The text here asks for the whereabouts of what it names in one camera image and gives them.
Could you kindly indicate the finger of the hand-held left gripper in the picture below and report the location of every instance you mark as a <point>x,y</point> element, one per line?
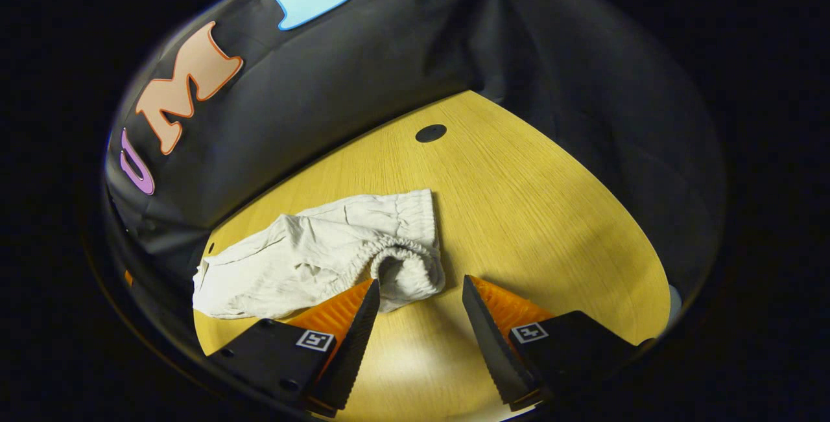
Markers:
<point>128,277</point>

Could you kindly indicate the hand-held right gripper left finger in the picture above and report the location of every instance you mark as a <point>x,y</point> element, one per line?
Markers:
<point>353,351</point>

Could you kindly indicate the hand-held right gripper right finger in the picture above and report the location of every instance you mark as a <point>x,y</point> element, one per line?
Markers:
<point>493,351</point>

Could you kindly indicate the white jeans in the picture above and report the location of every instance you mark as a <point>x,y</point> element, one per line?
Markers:
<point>311,253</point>

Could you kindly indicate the black backdrop cloth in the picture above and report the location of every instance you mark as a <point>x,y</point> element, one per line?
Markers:
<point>389,72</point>

